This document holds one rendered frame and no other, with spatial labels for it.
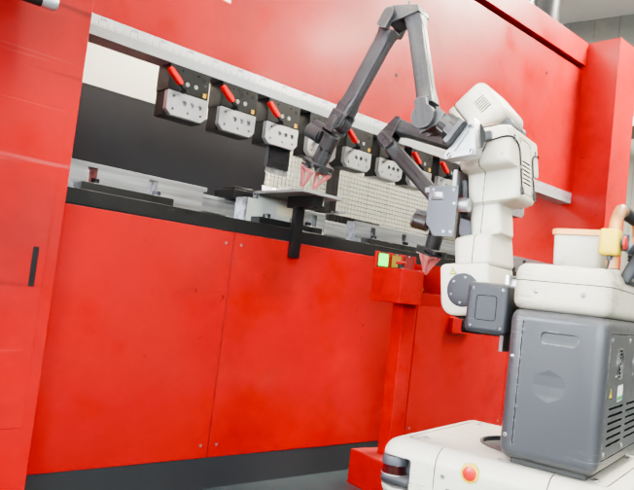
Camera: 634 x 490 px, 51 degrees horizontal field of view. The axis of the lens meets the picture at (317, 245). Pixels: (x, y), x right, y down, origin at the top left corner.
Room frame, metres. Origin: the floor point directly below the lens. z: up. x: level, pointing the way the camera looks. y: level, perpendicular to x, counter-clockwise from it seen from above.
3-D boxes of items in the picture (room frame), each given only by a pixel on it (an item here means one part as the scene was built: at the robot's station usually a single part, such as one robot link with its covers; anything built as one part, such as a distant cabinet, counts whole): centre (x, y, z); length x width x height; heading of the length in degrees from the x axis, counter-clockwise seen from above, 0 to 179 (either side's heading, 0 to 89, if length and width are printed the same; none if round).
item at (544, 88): (2.88, -0.30, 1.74); 3.00 x 0.08 x 0.80; 132
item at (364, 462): (2.40, -0.36, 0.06); 0.25 x 0.20 x 0.12; 33
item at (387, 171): (2.83, -0.25, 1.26); 0.15 x 0.09 x 0.17; 132
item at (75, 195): (2.85, -0.33, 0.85); 3.00 x 0.21 x 0.04; 132
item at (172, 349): (2.85, -0.33, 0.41); 3.00 x 0.21 x 0.83; 132
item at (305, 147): (2.57, 0.05, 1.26); 0.15 x 0.09 x 0.17; 132
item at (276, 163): (2.45, 0.18, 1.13); 0.10 x 0.02 x 0.10; 132
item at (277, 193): (2.34, 0.09, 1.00); 0.26 x 0.18 x 0.01; 42
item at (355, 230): (3.29, -0.76, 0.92); 1.68 x 0.06 x 0.10; 132
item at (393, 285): (2.42, -0.34, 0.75); 0.20 x 0.16 x 0.18; 123
